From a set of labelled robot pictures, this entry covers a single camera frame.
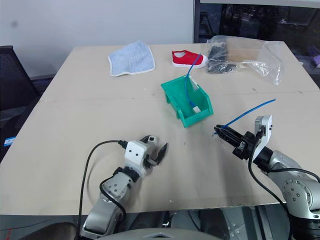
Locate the clear label holder on bin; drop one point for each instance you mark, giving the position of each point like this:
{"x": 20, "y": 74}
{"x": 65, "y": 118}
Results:
{"x": 195, "y": 83}

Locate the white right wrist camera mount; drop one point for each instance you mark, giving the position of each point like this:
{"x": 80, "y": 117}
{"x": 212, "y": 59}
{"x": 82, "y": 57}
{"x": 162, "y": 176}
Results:
{"x": 263, "y": 135}

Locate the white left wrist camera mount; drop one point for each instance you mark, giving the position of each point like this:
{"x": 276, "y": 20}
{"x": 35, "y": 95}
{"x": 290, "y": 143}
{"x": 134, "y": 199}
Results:
{"x": 135, "y": 155}

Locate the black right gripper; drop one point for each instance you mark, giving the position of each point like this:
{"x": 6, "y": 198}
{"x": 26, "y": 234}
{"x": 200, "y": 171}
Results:
{"x": 246, "y": 146}

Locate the clear plastic bag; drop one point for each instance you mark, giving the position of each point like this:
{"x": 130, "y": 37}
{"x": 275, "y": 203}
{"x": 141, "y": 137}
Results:
{"x": 260, "y": 62}

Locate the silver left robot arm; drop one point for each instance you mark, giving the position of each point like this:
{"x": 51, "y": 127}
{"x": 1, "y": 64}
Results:
{"x": 113, "y": 186}

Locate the light blue checked cloth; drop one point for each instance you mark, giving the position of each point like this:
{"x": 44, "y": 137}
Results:
{"x": 132, "y": 58}

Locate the red canvas shoe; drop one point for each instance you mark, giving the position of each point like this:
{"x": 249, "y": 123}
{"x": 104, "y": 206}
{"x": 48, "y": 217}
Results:
{"x": 185, "y": 58}

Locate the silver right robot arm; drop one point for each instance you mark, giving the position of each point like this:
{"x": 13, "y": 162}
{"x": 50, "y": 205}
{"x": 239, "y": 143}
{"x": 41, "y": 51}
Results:
{"x": 292, "y": 180}

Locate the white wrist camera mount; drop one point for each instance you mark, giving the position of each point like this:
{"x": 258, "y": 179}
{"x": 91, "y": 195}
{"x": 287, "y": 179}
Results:
{"x": 263, "y": 135}
{"x": 135, "y": 155}

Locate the grey robot torso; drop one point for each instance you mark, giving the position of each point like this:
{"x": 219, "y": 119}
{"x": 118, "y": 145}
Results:
{"x": 160, "y": 233}

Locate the purple object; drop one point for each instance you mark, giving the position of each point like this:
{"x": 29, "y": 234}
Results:
{"x": 317, "y": 60}

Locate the black items in bag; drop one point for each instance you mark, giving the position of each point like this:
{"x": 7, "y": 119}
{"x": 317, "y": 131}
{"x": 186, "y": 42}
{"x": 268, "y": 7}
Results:
{"x": 217, "y": 60}

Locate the blue white label sticker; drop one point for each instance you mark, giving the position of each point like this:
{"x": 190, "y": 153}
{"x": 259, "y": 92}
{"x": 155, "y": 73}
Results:
{"x": 10, "y": 141}

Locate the black office chair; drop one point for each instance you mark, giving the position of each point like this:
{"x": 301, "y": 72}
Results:
{"x": 12, "y": 87}

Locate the green plastic bin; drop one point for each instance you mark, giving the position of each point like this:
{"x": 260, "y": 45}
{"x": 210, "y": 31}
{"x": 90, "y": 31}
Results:
{"x": 180, "y": 100}

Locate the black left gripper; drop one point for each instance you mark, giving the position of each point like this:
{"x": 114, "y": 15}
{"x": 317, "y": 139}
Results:
{"x": 152, "y": 161}

